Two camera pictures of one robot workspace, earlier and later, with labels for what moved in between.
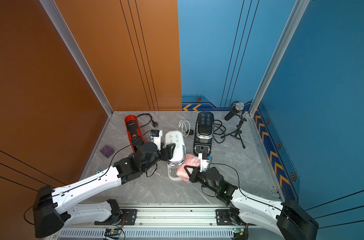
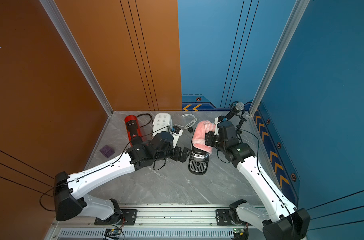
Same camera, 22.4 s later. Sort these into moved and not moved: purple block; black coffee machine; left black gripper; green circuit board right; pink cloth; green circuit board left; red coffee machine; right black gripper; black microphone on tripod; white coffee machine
Moved: pink cloth; white coffee machine; black coffee machine; right black gripper; left black gripper
Not moved: purple block; red coffee machine; black microphone on tripod; green circuit board right; green circuit board left
